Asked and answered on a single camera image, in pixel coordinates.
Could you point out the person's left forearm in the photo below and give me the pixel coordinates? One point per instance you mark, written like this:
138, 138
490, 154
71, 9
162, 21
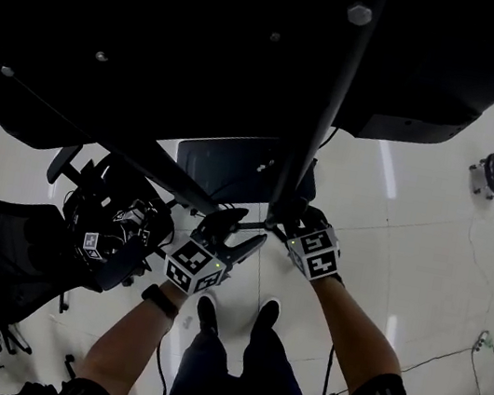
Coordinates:
121, 345

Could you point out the person's dark trousers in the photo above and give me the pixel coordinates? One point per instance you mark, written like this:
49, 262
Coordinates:
240, 394

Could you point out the spare hand-held gripper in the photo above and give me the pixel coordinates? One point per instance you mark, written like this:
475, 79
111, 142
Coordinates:
94, 245

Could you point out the person's right black shoe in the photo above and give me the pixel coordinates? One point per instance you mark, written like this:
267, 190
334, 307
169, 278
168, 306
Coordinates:
267, 316

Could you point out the person's right forearm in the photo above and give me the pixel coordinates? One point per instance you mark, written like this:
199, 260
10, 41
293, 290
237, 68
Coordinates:
350, 338

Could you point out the person's black shoe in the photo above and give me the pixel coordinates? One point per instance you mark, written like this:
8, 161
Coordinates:
267, 316
207, 315

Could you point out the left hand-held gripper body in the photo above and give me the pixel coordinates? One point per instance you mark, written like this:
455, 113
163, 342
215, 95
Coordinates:
191, 260

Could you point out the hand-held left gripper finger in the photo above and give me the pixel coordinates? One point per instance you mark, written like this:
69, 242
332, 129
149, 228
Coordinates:
214, 224
243, 248

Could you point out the person's left black shoe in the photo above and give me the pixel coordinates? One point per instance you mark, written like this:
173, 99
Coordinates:
207, 315

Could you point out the large black television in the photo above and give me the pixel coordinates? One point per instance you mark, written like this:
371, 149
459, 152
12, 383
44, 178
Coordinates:
162, 35

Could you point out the black wristband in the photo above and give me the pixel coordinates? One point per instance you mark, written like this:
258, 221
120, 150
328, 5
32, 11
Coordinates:
160, 299

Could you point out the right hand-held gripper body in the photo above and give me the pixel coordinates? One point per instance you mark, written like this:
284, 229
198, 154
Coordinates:
315, 251

